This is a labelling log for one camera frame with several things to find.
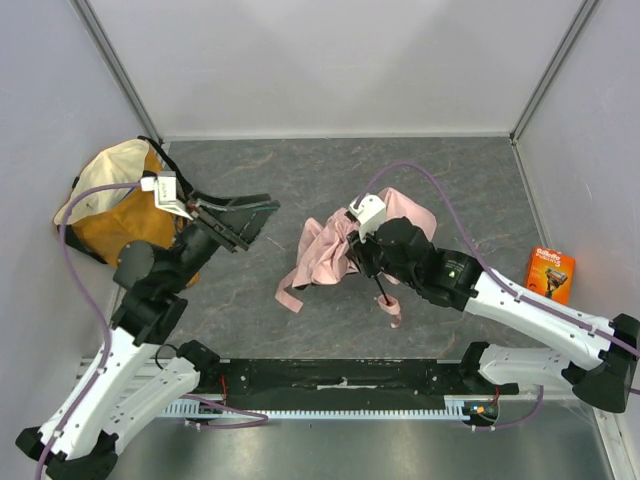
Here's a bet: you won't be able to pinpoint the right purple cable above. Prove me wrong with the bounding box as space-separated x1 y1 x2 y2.
357 162 640 359

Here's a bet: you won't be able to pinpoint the light blue cable duct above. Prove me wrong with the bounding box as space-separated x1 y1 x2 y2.
158 399 470 421

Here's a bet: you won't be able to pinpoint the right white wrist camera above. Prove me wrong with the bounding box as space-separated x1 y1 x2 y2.
348 195 387 242

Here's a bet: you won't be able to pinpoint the orange razor box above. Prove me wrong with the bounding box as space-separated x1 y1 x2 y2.
524 246 576 305

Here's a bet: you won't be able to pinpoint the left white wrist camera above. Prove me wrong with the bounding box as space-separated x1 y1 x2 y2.
140 171 193 220

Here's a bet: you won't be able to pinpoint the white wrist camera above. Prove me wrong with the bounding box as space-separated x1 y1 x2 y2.
348 195 387 242
140 171 193 220

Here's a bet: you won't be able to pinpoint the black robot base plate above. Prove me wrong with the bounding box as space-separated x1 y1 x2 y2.
178 340 519 409

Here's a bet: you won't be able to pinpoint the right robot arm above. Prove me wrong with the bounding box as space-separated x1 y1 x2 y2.
347 217 639 413

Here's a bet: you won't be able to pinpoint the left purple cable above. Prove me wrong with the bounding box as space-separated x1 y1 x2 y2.
34 182 151 480

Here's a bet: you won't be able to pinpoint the yellow tote bag black handles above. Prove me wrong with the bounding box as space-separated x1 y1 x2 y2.
53 137 189 267

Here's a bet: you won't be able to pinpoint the purple cable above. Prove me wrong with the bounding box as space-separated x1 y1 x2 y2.
357 162 640 359
34 182 151 480

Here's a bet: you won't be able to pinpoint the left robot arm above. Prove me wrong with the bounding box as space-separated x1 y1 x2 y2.
16 194 280 479

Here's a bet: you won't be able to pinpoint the pink and black folding umbrella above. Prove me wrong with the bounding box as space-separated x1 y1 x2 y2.
274 187 439 330

